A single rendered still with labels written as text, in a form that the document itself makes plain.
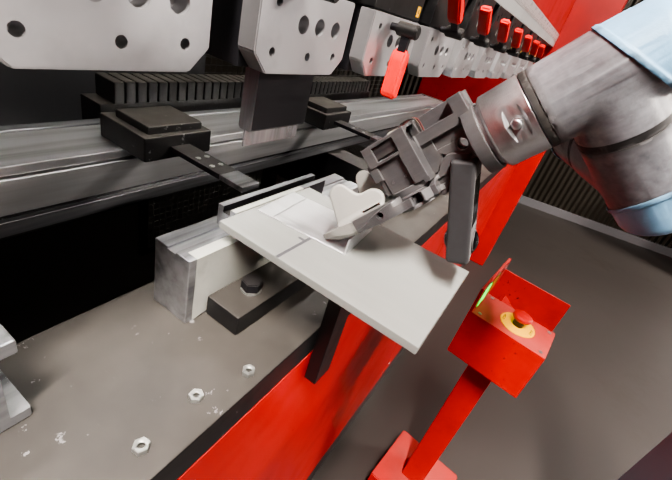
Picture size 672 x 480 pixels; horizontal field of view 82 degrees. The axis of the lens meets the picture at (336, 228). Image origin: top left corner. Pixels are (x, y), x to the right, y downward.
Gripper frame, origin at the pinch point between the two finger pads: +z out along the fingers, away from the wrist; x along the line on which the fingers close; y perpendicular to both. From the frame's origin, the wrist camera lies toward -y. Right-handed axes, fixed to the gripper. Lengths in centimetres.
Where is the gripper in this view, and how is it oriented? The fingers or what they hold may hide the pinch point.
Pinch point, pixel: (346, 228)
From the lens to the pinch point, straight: 49.3
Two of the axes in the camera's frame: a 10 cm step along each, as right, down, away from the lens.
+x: -4.5, 3.5, -8.3
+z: -7.4, 3.7, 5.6
